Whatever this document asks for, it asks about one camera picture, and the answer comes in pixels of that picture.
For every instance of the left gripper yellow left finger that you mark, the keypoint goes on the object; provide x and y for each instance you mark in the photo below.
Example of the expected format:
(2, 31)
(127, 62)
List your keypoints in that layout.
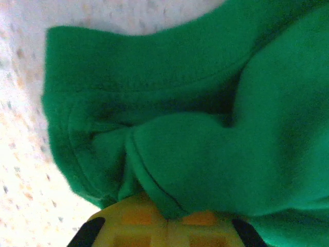
(128, 226)

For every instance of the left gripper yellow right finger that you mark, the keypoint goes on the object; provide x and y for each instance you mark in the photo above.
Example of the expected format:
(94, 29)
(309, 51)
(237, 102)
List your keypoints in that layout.
(200, 231)

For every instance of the green t-shirt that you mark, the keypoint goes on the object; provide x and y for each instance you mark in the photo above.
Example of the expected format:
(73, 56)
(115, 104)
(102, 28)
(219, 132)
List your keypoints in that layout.
(205, 128)

